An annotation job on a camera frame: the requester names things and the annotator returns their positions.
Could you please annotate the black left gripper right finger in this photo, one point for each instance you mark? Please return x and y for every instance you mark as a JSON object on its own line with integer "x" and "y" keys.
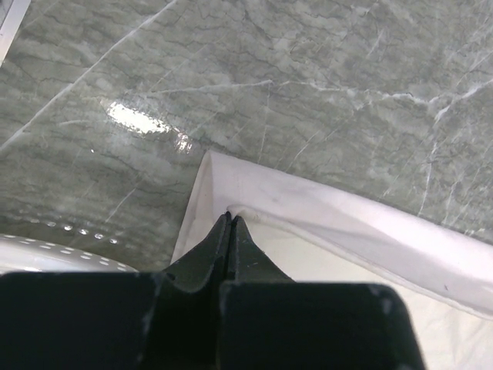
{"x": 269, "y": 321}

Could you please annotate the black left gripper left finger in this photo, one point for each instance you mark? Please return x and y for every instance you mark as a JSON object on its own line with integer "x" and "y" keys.
{"x": 117, "y": 320}

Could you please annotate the cream white t-shirt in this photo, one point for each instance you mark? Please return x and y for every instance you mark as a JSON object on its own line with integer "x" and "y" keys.
{"x": 314, "y": 232}

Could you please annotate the white perforated plastic basket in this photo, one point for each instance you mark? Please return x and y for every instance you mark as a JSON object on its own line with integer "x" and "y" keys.
{"x": 34, "y": 254}

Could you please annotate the aluminium extrusion rail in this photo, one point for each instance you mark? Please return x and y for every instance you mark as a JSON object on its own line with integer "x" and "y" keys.
{"x": 12, "y": 14}

